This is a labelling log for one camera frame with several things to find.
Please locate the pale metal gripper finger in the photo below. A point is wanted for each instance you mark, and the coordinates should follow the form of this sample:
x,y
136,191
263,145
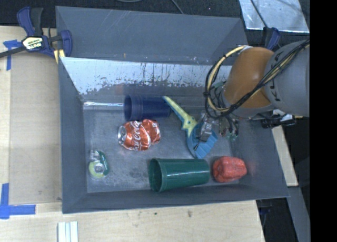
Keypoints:
x,y
203,139
206,128

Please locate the blue and yellow toy fish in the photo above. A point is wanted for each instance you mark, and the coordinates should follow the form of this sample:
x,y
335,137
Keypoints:
x,y
188,123

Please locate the red toy pepper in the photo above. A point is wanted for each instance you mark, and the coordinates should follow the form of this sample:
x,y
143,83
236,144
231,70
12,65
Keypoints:
x,y
229,169

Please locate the dark green plastic cup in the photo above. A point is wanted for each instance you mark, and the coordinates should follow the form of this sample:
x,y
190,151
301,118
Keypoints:
x,y
179,173

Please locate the dark blue plastic cup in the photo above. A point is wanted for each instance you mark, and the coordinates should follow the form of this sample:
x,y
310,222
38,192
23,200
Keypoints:
x,y
147,108

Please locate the crushed red soda can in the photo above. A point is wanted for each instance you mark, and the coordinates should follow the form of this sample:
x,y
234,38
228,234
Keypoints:
x,y
138,135

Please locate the grey metal bin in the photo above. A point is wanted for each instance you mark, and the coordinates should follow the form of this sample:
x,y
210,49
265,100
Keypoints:
x,y
168,38

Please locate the pale wood board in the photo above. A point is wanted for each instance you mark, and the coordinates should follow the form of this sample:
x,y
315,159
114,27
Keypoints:
x,y
34,130

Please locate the black cylinder on white bracket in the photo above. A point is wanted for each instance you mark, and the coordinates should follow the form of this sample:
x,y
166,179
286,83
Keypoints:
x,y
276,122

